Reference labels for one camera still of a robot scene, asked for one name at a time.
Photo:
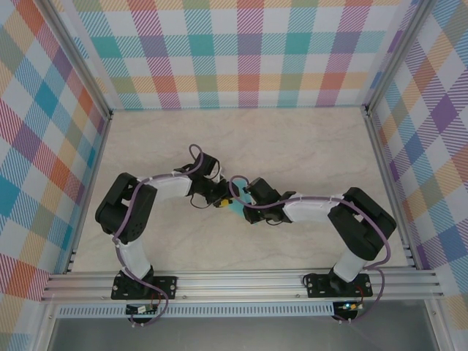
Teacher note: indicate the light blue paper sheet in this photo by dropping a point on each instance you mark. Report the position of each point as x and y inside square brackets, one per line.
[239, 213]

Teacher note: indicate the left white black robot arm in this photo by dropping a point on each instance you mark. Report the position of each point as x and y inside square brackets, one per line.
[168, 188]

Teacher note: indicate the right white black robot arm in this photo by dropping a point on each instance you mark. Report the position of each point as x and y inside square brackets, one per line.
[311, 210]

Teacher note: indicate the grey metal sheet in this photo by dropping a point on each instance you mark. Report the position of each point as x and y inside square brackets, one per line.
[237, 334]

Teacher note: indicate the right small circuit board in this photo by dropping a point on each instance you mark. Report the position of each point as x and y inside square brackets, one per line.
[349, 306]

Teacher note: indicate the small circuit board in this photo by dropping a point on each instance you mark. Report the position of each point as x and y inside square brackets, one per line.
[140, 310]
[349, 306]

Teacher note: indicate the left small circuit board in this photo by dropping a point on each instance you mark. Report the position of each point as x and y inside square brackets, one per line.
[140, 310]

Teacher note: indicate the left white camera bracket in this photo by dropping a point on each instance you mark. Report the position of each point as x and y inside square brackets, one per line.
[218, 172]

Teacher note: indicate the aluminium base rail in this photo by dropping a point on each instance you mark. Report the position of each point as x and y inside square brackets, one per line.
[237, 283]

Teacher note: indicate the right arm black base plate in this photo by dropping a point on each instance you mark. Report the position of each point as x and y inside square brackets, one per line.
[318, 287]

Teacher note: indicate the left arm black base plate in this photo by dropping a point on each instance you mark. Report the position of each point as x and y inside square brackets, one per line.
[166, 287]

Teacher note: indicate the aluminium side rail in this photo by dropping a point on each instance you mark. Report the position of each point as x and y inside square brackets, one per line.
[87, 190]
[387, 175]

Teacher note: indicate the aluminium frame post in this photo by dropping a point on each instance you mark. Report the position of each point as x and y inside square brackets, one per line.
[78, 62]
[396, 55]

